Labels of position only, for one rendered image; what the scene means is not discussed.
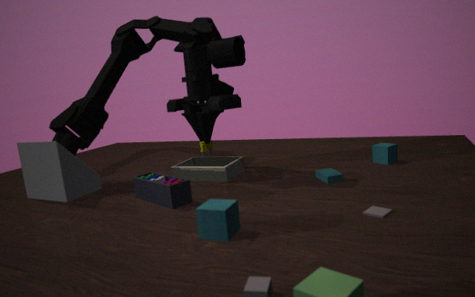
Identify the green cube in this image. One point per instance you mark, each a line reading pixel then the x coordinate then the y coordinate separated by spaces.
pixel 328 283

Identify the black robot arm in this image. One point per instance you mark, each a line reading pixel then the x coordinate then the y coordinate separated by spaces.
pixel 199 41

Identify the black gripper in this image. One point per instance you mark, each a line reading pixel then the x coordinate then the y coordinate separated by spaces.
pixel 202 116

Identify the white fuse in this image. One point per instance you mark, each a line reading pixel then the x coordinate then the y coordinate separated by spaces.
pixel 160 179

